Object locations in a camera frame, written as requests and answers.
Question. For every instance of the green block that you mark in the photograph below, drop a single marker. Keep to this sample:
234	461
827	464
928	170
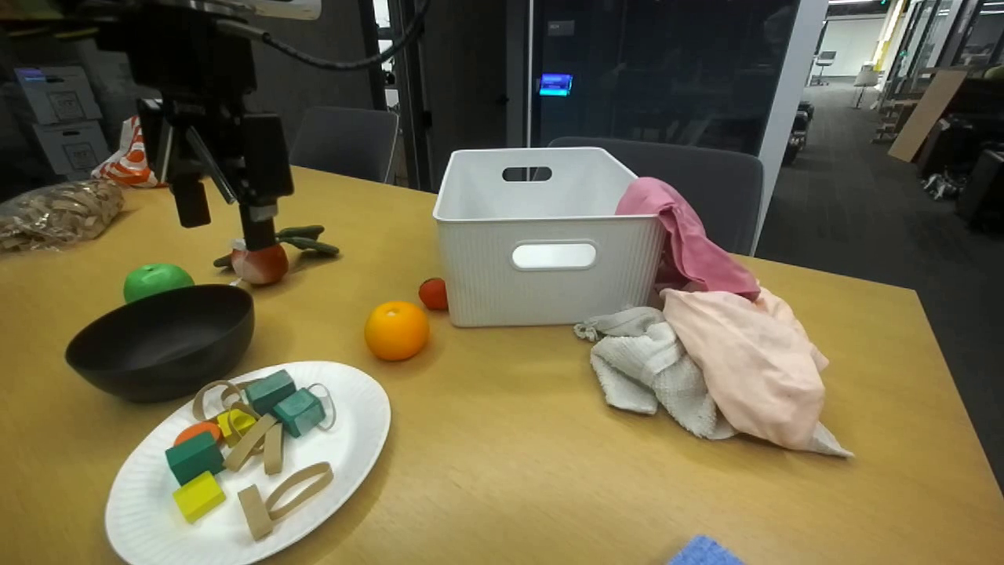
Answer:
196	457
268	390

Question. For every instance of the clear bag of snacks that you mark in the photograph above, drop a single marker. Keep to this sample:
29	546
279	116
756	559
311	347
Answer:
58	214

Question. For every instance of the dark pink cloth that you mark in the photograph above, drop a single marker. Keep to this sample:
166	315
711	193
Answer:
688	259

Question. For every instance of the blue sponge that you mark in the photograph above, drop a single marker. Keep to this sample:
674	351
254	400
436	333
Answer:
703	549

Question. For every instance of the blue lit screen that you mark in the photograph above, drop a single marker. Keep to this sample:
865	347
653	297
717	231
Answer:
555	85

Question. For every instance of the orange round block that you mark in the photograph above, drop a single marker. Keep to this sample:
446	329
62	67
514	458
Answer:
202	427

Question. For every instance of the orange white plastic bag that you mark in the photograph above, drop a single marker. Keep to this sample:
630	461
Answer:
128	165

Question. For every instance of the yellow block small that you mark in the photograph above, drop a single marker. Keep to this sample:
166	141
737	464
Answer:
237	423

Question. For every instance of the orange fruit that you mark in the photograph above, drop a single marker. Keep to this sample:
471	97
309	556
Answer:
398	329

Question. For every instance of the wooden letter piece middle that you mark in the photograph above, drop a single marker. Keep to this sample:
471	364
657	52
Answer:
265	439

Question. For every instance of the green block lower left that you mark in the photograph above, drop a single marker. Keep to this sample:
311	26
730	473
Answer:
196	457

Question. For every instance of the green block upper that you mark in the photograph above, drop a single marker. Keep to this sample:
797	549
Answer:
268	390

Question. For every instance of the red strawberry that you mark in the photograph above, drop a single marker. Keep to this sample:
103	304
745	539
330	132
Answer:
436	292

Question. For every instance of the grey chair left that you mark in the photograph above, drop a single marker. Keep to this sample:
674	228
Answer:
347	139

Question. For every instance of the black bowl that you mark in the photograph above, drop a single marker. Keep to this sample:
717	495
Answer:
166	347

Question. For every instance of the green apple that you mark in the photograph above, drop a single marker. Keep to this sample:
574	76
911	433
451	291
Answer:
153	281

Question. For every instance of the grey chair right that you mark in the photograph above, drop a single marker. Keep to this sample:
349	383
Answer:
722	187

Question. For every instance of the wooden loop piece front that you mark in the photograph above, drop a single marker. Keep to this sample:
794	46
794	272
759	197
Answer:
265	509

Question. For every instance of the yellow block front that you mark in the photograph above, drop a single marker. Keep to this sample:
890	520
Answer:
198	496

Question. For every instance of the white paper plate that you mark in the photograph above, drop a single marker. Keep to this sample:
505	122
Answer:
146	526

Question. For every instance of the teal block right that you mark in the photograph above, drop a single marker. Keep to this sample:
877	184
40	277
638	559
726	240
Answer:
299	412

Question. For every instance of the grey chair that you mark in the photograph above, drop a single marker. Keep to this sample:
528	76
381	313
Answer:
347	139
722	187

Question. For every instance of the light pink cloth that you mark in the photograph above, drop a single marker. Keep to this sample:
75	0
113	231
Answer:
759	363

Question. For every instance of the grey cloth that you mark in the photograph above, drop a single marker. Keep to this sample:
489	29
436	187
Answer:
646	369

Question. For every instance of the white plastic bin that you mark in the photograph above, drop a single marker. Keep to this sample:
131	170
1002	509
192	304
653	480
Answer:
535	235

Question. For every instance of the plush radish toy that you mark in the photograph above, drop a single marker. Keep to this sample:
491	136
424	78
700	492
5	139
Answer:
272	264

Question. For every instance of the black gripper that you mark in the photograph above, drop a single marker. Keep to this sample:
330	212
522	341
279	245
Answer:
223	141

